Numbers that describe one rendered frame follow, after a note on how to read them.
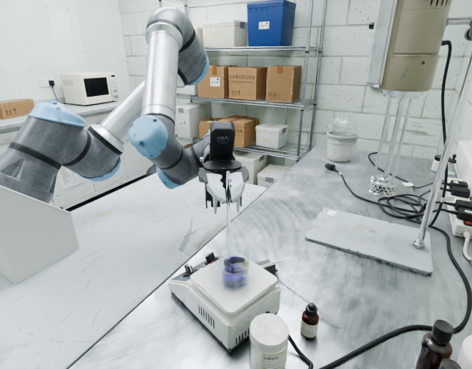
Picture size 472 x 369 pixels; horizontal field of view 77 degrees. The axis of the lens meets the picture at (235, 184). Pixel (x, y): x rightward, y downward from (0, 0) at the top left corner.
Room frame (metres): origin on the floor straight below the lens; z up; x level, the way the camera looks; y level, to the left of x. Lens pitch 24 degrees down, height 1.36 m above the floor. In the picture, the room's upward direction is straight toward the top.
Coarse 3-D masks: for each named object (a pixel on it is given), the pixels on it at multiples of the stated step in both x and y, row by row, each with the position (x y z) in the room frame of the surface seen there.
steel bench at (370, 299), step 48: (288, 192) 0.98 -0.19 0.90; (336, 192) 0.98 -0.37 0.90; (240, 240) 0.67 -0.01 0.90; (288, 240) 0.67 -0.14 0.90; (432, 240) 0.67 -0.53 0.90; (336, 288) 0.49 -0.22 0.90; (384, 288) 0.49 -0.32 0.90; (432, 288) 0.49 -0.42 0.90; (144, 336) 0.37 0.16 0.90; (192, 336) 0.37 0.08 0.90; (336, 336) 0.37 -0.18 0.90
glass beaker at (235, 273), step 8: (224, 248) 0.43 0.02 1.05; (232, 248) 0.44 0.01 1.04; (240, 248) 0.44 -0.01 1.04; (248, 248) 0.42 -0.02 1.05; (224, 256) 0.43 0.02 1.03; (232, 256) 0.39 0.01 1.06; (240, 256) 0.39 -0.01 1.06; (248, 256) 0.40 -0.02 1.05; (224, 264) 0.40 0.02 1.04; (232, 264) 0.39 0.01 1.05; (240, 264) 0.39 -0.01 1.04; (248, 264) 0.40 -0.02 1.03; (224, 272) 0.40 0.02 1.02; (232, 272) 0.39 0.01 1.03; (240, 272) 0.39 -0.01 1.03; (248, 272) 0.41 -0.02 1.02; (224, 280) 0.40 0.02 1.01; (232, 280) 0.39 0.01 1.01; (240, 280) 0.39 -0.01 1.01; (248, 280) 0.41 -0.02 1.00; (232, 288) 0.39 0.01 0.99; (240, 288) 0.39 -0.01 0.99
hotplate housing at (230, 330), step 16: (176, 288) 0.45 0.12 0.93; (192, 288) 0.42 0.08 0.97; (272, 288) 0.42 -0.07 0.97; (192, 304) 0.41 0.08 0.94; (208, 304) 0.38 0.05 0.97; (256, 304) 0.38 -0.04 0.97; (272, 304) 0.41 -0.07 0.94; (208, 320) 0.38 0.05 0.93; (224, 320) 0.35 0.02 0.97; (240, 320) 0.35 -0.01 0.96; (224, 336) 0.35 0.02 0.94; (240, 336) 0.35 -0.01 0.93
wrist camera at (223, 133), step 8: (216, 128) 0.53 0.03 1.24; (224, 128) 0.53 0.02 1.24; (232, 128) 0.53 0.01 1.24; (216, 136) 0.53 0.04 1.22; (224, 136) 0.53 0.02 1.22; (232, 136) 0.53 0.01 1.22; (216, 144) 0.54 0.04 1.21; (224, 144) 0.54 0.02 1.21; (232, 144) 0.54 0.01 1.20; (216, 152) 0.55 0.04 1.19; (224, 152) 0.55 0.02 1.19; (232, 152) 0.55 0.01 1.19
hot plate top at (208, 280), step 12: (216, 264) 0.46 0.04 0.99; (252, 264) 0.46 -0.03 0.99; (192, 276) 0.43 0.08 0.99; (204, 276) 0.43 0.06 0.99; (216, 276) 0.43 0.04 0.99; (252, 276) 0.43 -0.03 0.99; (264, 276) 0.43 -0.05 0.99; (204, 288) 0.40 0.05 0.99; (216, 288) 0.40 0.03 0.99; (252, 288) 0.40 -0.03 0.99; (264, 288) 0.40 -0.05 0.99; (216, 300) 0.37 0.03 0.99; (228, 300) 0.37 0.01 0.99; (240, 300) 0.37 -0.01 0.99; (252, 300) 0.38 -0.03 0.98; (228, 312) 0.35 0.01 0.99
